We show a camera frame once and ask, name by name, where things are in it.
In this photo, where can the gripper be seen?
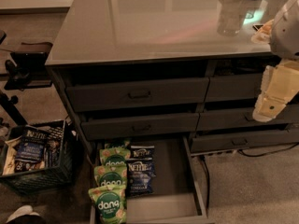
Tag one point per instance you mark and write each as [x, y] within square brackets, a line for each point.
[286, 32]

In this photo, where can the blue kettle chip bag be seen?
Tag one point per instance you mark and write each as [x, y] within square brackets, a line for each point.
[140, 174]
[142, 152]

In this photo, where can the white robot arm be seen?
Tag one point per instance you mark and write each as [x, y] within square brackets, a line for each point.
[282, 33]

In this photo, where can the top right drawer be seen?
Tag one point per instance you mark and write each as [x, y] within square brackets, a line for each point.
[237, 87]

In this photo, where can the bottom right drawer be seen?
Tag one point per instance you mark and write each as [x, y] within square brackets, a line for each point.
[212, 141]

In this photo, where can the middle right drawer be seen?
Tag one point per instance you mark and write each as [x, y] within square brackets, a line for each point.
[242, 117]

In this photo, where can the dark grey drawer cabinet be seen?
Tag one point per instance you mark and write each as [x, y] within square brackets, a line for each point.
[112, 41]

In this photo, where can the open bottom left drawer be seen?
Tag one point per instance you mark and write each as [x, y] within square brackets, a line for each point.
[176, 197]

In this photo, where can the middle left drawer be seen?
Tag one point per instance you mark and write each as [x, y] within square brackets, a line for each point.
[136, 126]

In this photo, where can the rear green chip bag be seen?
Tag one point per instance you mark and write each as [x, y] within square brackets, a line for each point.
[117, 143]

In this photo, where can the green dang chip bag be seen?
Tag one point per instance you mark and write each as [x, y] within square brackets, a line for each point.
[114, 156]
[110, 175]
[110, 203]

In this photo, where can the top left drawer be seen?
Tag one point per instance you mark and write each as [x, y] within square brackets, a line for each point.
[136, 94]

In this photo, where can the middle green Dang chip bag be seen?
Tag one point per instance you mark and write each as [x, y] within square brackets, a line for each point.
[110, 175]

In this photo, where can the front green Dang chip bag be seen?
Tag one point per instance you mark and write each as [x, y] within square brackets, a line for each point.
[110, 203]

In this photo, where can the dark snack bag in crate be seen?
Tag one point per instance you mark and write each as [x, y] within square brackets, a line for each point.
[53, 146]

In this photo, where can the blue Kettle bag in crate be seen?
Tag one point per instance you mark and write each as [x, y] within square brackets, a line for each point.
[32, 145]

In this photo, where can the cream bag in crate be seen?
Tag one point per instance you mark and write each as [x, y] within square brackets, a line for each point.
[10, 157]

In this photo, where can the black white marker board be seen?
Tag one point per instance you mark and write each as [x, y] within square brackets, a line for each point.
[256, 27]

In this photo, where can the dark stool with stand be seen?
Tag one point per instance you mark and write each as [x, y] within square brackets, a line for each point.
[25, 70]

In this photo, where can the black plastic crate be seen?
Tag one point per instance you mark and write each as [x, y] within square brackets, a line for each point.
[57, 175]

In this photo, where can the white shoe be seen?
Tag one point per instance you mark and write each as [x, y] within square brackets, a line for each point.
[25, 215]

